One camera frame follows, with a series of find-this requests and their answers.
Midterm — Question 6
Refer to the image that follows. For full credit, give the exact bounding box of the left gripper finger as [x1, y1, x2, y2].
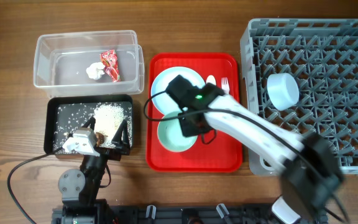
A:
[111, 120, 129, 148]
[81, 117, 96, 129]

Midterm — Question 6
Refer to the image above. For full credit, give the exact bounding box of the white rice pile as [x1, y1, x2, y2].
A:
[53, 102, 133, 150]

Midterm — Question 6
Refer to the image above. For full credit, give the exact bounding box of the brown food scrap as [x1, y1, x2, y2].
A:
[95, 132, 105, 147]

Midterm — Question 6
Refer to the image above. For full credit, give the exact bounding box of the green bowl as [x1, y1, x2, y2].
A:
[157, 119, 198, 152]

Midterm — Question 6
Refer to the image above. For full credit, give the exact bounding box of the white napkin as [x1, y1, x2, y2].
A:
[86, 62, 105, 80]

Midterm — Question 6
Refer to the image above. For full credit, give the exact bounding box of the red snack wrapper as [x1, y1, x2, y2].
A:
[100, 50, 121, 82]

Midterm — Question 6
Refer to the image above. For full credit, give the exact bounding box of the light blue bowl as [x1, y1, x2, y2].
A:
[267, 73, 300, 111]

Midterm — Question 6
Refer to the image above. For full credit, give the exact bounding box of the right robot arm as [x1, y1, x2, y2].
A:
[165, 75, 344, 223]

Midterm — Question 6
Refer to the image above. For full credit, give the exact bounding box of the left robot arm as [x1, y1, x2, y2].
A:
[51, 117, 131, 224]

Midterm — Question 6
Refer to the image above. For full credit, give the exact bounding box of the clear plastic waste bin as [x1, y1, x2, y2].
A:
[34, 30, 145, 98]

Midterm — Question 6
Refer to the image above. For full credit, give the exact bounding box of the grey dishwasher rack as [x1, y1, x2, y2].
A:
[240, 19, 358, 175]

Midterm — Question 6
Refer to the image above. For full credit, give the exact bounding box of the black plastic tray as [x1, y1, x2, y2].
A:
[44, 95, 133, 153]

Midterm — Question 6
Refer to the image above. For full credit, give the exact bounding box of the light blue plate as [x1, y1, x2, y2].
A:
[150, 67, 205, 115]

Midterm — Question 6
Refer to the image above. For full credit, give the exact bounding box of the red serving tray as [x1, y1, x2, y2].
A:
[145, 53, 243, 172]

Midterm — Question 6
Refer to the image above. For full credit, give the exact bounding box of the white plastic spoon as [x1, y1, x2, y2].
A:
[206, 75, 216, 85]

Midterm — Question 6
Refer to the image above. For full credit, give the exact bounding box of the white plastic fork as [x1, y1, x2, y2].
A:
[221, 77, 230, 95]

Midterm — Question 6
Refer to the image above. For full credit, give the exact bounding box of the left black camera cable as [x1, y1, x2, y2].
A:
[6, 147, 71, 224]

